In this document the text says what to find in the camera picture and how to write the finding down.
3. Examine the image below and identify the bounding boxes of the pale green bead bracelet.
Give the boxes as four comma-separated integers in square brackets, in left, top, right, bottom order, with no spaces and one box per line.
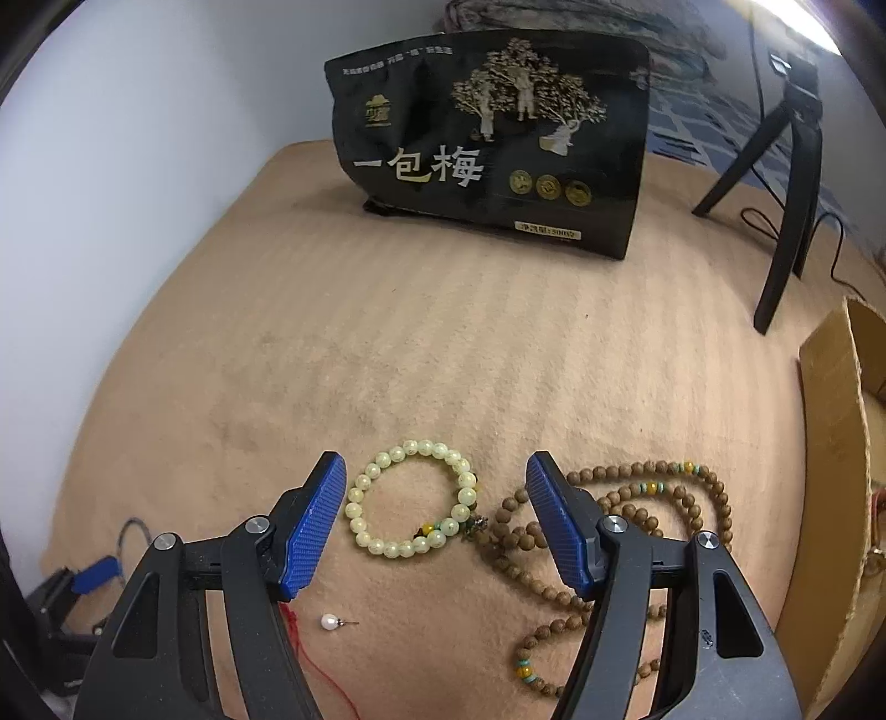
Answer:
[344,438,482,560]

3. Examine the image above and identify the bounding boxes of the black tripod stand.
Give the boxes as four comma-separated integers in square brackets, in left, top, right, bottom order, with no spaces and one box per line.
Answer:
[692,59,842,337]

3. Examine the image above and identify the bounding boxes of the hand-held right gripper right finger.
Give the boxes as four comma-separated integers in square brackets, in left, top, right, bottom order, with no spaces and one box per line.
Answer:
[524,451,804,720]

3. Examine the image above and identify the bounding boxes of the brown wooden bead necklace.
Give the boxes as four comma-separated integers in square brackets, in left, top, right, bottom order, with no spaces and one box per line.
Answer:
[474,458,738,693]

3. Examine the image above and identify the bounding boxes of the blue patterned bedsheet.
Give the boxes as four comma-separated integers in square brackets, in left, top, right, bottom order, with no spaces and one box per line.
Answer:
[643,0,886,271]

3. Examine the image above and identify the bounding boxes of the black printed snack bag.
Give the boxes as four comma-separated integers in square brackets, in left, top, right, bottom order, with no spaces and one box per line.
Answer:
[324,31,652,263]

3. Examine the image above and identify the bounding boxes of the cardboard box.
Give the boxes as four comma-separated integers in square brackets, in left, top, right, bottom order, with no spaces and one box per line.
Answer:
[796,296,886,720]

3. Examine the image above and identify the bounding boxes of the red string bracelet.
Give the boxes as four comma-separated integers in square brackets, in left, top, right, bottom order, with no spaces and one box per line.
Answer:
[280,602,361,717]

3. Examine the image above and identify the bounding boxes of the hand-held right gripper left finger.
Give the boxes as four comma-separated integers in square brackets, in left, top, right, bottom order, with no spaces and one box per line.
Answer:
[75,451,347,720]

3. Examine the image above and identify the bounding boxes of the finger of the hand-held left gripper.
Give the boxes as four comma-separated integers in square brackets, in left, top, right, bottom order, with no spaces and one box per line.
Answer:
[73,554,122,595]

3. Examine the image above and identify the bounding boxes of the black power cable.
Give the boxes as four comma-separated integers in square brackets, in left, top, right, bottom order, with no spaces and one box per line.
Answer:
[739,208,886,295]

